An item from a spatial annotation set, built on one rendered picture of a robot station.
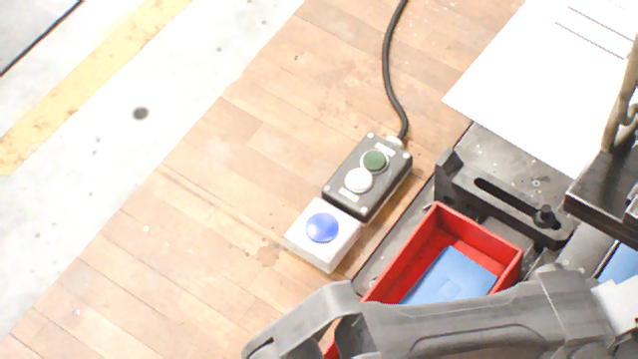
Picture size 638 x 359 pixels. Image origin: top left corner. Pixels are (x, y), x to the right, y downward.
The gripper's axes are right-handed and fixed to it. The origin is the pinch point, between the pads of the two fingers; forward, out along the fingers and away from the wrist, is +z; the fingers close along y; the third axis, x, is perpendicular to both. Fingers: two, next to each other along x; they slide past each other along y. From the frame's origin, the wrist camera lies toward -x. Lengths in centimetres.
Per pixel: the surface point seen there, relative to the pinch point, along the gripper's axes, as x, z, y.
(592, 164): 8.8, -7.5, 15.0
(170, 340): 41.2, 0.0, -26.5
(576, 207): 7.8, -8.1, 10.3
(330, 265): 30.7, 5.7, -9.6
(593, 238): 6.2, 6.7, 8.8
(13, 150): 132, 100, -36
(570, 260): 6.9, 5.0, 5.3
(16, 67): 147, 108, -21
